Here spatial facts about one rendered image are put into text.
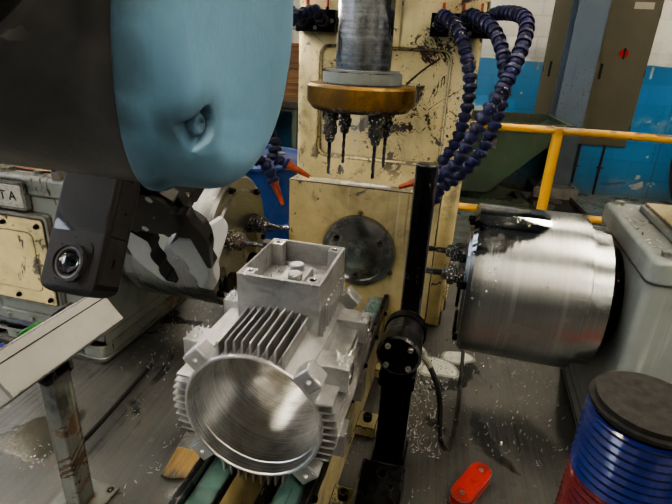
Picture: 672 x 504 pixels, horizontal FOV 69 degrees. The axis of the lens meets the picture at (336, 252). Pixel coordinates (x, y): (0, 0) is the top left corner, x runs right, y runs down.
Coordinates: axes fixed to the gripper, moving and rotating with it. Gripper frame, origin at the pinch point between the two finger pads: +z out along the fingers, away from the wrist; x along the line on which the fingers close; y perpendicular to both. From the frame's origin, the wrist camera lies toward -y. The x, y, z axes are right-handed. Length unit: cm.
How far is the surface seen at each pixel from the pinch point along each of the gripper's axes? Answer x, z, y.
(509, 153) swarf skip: -61, 277, 356
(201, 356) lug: -0.9, 7.6, -4.0
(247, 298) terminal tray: -2.4, 8.9, 4.5
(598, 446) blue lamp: -33.6, -9.3, -10.8
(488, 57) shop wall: -30, 259, 487
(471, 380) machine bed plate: -32, 55, 21
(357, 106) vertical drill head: -7.6, 6.5, 38.8
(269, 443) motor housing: -6.5, 22.1, -7.2
